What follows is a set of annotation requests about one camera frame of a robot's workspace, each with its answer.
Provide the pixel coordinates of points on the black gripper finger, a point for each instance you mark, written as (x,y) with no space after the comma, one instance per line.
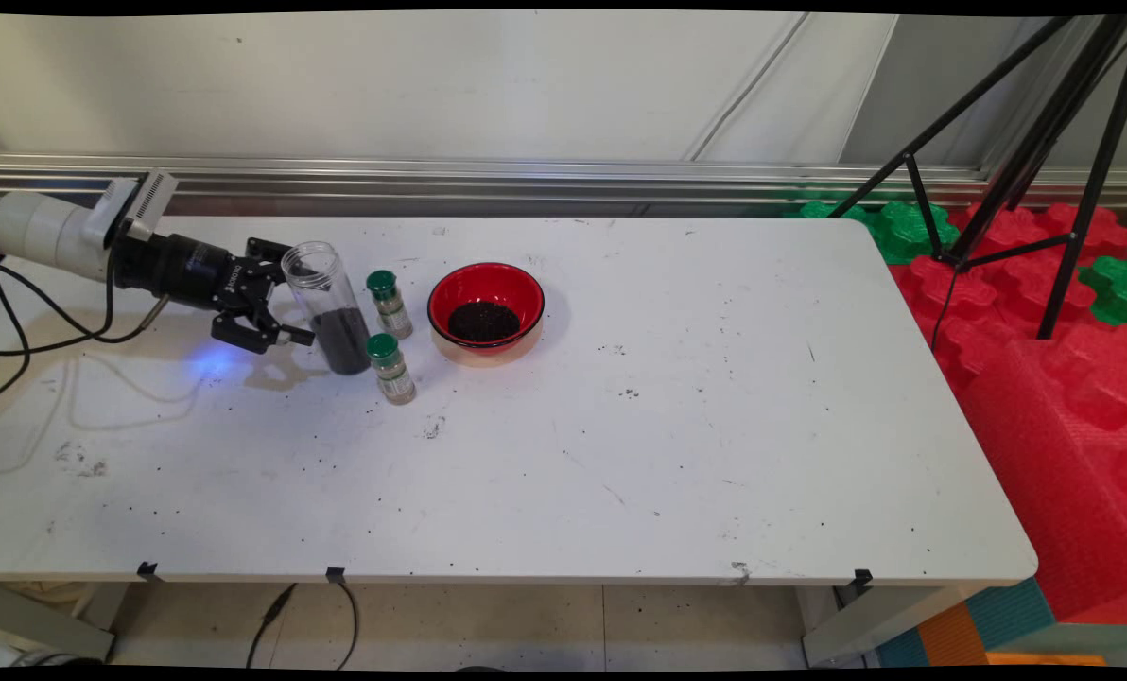
(251,331)
(266,257)

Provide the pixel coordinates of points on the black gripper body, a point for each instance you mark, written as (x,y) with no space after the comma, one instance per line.
(181,270)

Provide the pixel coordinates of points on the clear plastic jar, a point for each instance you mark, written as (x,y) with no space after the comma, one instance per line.
(322,284)

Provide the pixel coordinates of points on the black seeds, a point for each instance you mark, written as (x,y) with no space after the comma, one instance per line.
(341,342)
(483,322)

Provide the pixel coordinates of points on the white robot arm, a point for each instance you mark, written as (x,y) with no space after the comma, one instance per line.
(43,232)

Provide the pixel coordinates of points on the green cap spice bottle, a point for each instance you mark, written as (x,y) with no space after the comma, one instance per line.
(389,303)
(391,371)

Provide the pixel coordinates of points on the red bowl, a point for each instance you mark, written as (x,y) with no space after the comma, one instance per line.
(516,284)

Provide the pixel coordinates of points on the black table clip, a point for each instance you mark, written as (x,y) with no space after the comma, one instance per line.
(862,579)
(336,574)
(147,570)

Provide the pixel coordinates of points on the white table leg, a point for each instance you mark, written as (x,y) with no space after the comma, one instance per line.
(43,619)
(866,624)

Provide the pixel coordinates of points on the green foam puzzle mat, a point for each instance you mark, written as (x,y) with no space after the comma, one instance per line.
(1112,288)
(904,232)

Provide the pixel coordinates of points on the orange foam mat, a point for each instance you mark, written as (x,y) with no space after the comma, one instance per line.
(951,634)

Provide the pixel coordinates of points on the black tripod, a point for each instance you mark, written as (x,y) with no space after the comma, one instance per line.
(1036,142)

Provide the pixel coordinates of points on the teal foam mat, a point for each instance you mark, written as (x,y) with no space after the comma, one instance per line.
(1013,610)

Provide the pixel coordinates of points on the large red foam block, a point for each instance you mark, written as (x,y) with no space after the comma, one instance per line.
(1055,473)

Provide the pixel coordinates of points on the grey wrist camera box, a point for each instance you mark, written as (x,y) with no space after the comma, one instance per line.
(138,203)

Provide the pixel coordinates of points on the aluminium rail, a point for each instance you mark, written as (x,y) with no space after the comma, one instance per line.
(526,180)

